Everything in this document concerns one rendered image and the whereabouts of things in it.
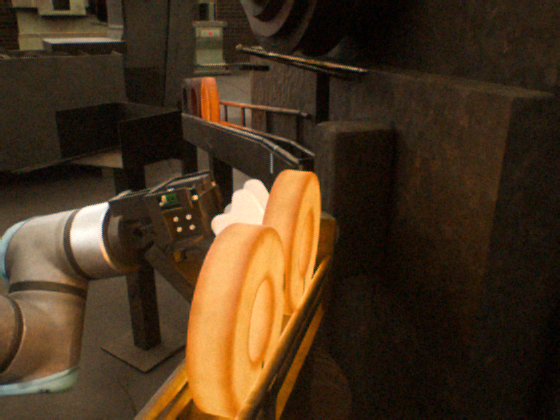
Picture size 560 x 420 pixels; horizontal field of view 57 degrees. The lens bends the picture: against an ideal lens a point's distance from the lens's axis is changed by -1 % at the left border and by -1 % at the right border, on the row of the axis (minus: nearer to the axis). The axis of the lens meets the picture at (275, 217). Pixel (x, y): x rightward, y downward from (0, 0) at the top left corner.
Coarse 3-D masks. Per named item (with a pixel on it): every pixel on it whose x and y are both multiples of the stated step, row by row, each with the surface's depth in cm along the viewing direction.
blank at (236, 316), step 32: (256, 224) 41; (224, 256) 36; (256, 256) 38; (224, 288) 35; (256, 288) 39; (192, 320) 35; (224, 320) 34; (256, 320) 45; (192, 352) 35; (224, 352) 34; (256, 352) 43; (192, 384) 36; (224, 384) 35
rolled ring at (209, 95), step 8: (208, 80) 159; (208, 88) 156; (216, 88) 157; (208, 96) 156; (216, 96) 156; (208, 104) 157; (216, 104) 156; (208, 112) 170; (216, 112) 157; (216, 120) 158
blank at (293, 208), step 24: (288, 192) 50; (312, 192) 54; (264, 216) 49; (288, 216) 48; (312, 216) 57; (288, 240) 48; (312, 240) 58; (288, 264) 48; (312, 264) 60; (288, 288) 49; (288, 312) 52
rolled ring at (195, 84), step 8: (192, 80) 178; (200, 80) 176; (192, 88) 181; (200, 88) 173; (192, 96) 185; (200, 96) 173; (192, 104) 186; (200, 104) 173; (192, 112) 187; (200, 112) 174
